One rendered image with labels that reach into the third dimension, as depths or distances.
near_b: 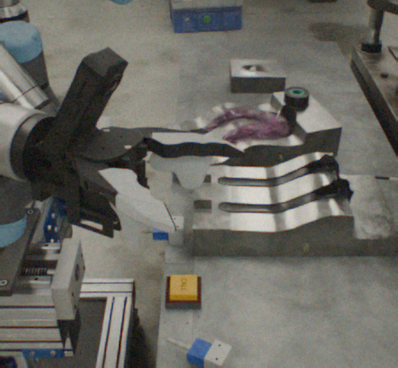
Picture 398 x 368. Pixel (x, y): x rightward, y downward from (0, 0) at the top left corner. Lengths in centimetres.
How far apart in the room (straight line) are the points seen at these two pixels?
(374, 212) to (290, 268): 27
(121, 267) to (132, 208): 202
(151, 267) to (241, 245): 116
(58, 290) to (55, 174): 51
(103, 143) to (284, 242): 86
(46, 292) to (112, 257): 146
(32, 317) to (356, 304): 69
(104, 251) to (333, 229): 144
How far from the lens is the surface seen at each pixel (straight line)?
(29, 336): 116
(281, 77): 202
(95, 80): 47
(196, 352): 110
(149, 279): 238
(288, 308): 124
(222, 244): 130
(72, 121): 49
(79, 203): 51
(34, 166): 56
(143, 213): 42
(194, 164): 54
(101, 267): 246
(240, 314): 121
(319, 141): 165
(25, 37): 135
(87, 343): 193
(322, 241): 133
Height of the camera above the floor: 173
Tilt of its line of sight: 36 degrees down
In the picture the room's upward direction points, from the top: straight up
